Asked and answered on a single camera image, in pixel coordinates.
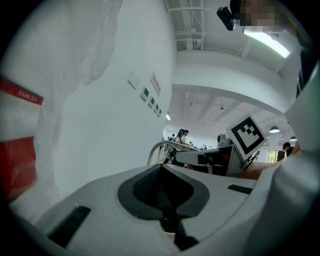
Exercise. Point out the person's black shirt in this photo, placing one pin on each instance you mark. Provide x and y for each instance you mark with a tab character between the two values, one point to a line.
306	65

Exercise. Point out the ceiling tube light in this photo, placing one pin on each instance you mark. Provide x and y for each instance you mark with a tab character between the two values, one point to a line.
270	41

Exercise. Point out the round pendant lamp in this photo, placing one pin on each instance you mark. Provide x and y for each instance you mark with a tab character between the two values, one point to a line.
274	130
293	138

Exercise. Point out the person's right forearm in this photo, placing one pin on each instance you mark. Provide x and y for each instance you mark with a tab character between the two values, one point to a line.
260	171

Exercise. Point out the black head-worn camera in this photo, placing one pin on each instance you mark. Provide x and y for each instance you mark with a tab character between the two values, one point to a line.
226	17

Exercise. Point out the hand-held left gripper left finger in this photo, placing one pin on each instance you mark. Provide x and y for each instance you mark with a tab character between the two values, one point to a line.
112	225

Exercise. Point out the ceiling strip light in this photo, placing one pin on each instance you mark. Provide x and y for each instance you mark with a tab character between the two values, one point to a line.
168	117

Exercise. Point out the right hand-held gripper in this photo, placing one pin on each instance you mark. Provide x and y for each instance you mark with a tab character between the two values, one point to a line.
247	136

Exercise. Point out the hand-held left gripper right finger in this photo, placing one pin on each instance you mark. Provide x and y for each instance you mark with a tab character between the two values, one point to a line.
220	200

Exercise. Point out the red white wall sign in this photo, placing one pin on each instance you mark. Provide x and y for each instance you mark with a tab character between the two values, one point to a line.
155	83

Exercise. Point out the large clear water bottle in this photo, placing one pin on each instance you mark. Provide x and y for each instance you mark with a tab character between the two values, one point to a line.
50	62

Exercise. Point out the person's head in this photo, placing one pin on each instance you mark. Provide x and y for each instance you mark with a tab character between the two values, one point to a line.
257	15

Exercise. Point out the white wall thermostat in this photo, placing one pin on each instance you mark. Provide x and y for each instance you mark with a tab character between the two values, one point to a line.
159	112
144	94
151	102
156	107

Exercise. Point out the white light switch plate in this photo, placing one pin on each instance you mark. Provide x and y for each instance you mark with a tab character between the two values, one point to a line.
134	80

